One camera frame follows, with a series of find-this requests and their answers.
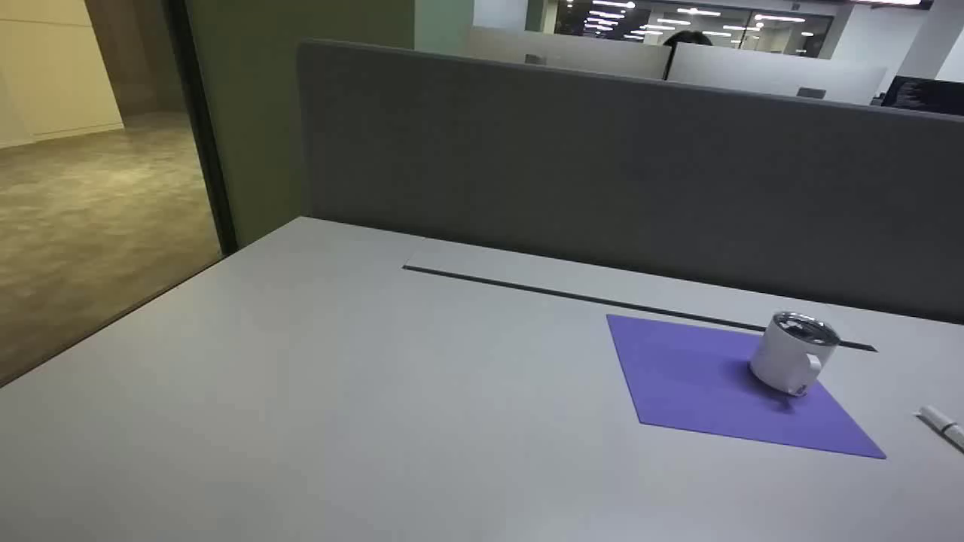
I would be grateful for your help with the black lid slider piece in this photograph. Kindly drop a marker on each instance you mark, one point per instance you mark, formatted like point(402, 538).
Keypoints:
point(802, 331)

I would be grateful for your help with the white marker pen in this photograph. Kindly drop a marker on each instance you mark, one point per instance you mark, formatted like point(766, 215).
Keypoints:
point(941, 424)

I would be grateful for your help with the purple rectangular mat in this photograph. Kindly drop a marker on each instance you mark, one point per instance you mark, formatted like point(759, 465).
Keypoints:
point(680, 380)

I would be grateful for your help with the grey fabric desk partition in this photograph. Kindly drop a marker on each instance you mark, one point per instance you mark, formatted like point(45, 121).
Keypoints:
point(602, 170)

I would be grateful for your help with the dark computer monitor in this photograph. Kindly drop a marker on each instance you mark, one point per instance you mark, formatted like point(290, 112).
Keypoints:
point(928, 94)

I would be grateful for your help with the dark door frame post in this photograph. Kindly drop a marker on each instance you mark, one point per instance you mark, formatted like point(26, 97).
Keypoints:
point(200, 131)

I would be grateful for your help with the small metal cup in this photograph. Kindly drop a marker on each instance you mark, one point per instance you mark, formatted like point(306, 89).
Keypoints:
point(782, 363)

